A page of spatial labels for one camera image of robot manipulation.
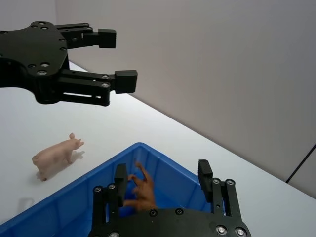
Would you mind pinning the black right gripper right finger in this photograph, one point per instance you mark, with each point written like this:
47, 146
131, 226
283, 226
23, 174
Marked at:
206, 180

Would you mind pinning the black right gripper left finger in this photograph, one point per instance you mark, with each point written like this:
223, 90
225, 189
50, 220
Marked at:
120, 180

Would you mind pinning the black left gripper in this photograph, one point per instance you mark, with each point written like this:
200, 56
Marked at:
37, 54

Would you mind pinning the brown toy animal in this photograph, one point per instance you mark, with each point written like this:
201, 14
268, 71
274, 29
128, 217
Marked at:
144, 190

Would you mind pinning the pink toy pig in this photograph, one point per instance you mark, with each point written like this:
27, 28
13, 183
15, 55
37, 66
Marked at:
55, 158

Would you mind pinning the blue plastic bin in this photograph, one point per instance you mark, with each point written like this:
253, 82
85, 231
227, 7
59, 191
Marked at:
74, 195

